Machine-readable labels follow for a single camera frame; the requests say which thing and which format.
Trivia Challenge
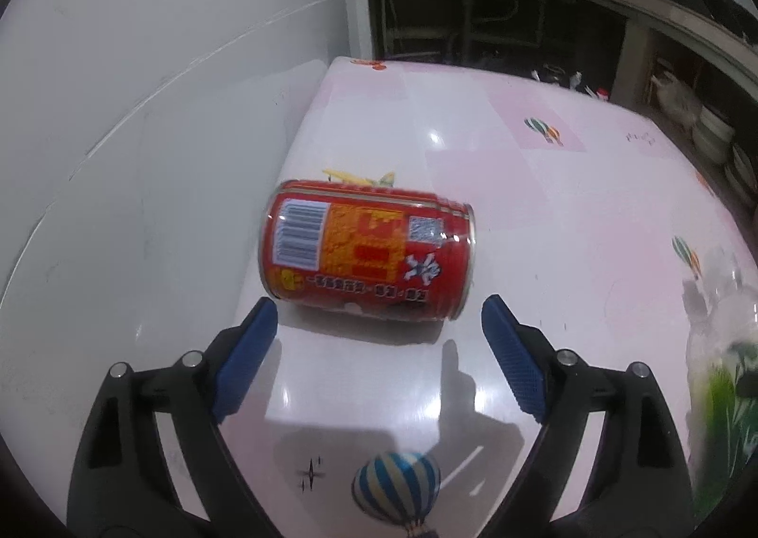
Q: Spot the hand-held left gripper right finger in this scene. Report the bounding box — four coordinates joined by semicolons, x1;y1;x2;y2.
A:
481;294;695;538

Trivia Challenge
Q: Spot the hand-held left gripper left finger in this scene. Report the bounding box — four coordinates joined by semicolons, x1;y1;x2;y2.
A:
68;296;279;538

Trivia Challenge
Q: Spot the red drink can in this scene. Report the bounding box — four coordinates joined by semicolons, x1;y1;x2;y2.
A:
259;179;478;321

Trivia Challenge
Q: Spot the green plastic bottle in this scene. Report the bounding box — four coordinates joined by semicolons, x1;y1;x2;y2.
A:
681;245;758;527

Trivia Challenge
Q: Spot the stack of plates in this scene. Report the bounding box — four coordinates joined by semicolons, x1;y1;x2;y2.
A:
725;144;758;196

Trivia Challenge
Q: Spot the stack of white bowls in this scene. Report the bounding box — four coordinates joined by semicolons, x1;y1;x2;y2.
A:
692;106;735;166

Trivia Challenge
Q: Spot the white plastic bag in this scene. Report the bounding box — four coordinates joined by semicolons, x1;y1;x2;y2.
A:
651;73;700;121

